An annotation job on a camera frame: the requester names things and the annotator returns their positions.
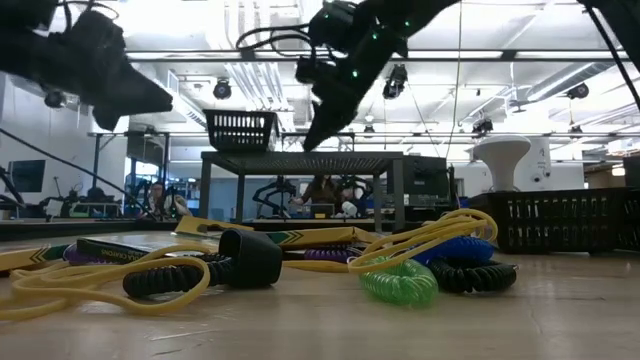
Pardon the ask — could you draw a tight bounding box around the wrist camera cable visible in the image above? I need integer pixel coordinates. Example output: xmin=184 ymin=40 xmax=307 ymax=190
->
xmin=234 ymin=23 xmax=314 ymax=57
xmin=55 ymin=0 xmax=121 ymax=24

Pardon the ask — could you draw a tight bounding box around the black coil wrist keychain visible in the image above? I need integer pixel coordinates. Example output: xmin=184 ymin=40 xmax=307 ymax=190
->
xmin=427 ymin=257 xmax=519 ymax=295
xmin=122 ymin=253 xmax=234 ymax=300

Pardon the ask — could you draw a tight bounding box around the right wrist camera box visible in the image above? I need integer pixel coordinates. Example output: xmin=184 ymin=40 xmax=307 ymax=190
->
xmin=294 ymin=53 xmax=329 ymax=85

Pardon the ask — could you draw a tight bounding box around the black aluminium table frame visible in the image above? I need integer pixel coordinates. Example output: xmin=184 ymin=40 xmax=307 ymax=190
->
xmin=0 ymin=218 xmax=489 ymax=242

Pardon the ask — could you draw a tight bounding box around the grey metal mesh shelf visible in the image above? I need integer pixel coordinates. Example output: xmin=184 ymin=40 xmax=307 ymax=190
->
xmin=199 ymin=151 xmax=405 ymax=234

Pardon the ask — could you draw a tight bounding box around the yellow green crayon box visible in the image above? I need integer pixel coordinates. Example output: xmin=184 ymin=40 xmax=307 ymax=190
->
xmin=0 ymin=243 xmax=69 ymax=274
xmin=75 ymin=237 xmax=169 ymax=265
xmin=267 ymin=225 xmax=384 ymax=251
xmin=174 ymin=215 xmax=255 ymax=237

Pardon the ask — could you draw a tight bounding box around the green coil wrist keychain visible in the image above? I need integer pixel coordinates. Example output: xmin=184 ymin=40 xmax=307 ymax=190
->
xmin=358 ymin=256 xmax=440 ymax=308

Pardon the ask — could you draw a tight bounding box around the purple coil wrist keychain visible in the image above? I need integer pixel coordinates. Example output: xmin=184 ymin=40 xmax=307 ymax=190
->
xmin=63 ymin=243 xmax=109 ymax=266
xmin=303 ymin=247 xmax=362 ymax=264

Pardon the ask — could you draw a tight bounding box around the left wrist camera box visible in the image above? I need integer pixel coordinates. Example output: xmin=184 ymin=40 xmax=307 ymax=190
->
xmin=63 ymin=8 xmax=126 ymax=57

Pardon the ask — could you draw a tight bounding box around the wide black rubber band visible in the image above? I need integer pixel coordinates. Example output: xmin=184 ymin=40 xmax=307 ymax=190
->
xmin=218 ymin=228 xmax=284 ymax=290

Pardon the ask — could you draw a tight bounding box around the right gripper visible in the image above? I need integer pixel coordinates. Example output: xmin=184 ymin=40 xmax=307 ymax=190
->
xmin=302 ymin=29 xmax=409 ymax=153

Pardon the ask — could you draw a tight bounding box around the black wall monitor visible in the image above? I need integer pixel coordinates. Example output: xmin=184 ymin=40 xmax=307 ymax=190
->
xmin=8 ymin=159 xmax=47 ymax=194

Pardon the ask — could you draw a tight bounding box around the black slotted plastic basket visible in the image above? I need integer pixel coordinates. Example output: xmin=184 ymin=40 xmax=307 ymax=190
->
xmin=203 ymin=109 xmax=280 ymax=153
xmin=487 ymin=188 xmax=626 ymax=254
xmin=619 ymin=188 xmax=640 ymax=251

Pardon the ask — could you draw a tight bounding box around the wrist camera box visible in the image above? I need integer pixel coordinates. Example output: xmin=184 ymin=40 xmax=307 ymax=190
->
xmin=294 ymin=53 xmax=329 ymax=85
xmin=63 ymin=8 xmax=126 ymax=57

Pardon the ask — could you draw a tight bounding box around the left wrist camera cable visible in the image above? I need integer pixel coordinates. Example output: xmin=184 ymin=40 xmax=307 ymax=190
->
xmin=55 ymin=0 xmax=121 ymax=24

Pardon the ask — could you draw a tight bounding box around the black equipment cabinet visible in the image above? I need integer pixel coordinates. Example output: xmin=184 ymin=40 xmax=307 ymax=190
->
xmin=402 ymin=155 xmax=450 ymax=209

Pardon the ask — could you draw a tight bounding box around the thin black diagonal rod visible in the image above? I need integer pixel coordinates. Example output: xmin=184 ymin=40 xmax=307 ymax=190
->
xmin=583 ymin=4 xmax=640 ymax=112

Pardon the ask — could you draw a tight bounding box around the left arm supply cable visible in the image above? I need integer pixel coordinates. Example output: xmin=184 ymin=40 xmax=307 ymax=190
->
xmin=0 ymin=127 xmax=147 ymax=217

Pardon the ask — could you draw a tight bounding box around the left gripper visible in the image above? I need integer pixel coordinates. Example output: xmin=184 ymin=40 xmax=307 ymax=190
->
xmin=0 ymin=29 xmax=174 ymax=132

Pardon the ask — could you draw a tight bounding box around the blue coil wrist keychain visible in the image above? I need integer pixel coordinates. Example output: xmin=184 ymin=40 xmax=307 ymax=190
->
xmin=412 ymin=236 xmax=496 ymax=266

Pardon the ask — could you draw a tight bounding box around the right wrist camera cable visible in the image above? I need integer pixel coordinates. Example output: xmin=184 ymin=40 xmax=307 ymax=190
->
xmin=234 ymin=23 xmax=314 ymax=57

